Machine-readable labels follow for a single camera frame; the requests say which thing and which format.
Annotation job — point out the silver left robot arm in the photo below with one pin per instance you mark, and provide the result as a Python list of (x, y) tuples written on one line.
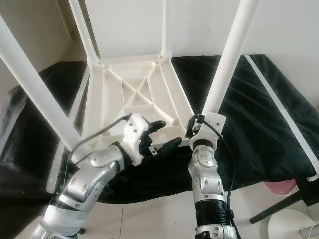
[(89, 184)]

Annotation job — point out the black table cover sheet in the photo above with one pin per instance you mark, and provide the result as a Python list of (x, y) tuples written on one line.
[(264, 134)]

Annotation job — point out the white tape strip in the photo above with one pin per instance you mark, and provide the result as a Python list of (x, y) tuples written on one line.
[(279, 104), (79, 99)]

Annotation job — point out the pink plastic object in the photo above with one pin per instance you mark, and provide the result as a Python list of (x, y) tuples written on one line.
[(279, 186)]

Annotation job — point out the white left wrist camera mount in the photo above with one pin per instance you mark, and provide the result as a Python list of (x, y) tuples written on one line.
[(135, 132)]

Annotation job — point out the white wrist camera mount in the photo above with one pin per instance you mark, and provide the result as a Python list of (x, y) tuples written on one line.
[(135, 132), (213, 124)]

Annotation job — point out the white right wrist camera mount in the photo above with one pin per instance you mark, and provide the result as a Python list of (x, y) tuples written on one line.
[(213, 124)]

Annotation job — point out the black metal table frame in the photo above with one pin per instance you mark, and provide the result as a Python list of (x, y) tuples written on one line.
[(286, 204)]

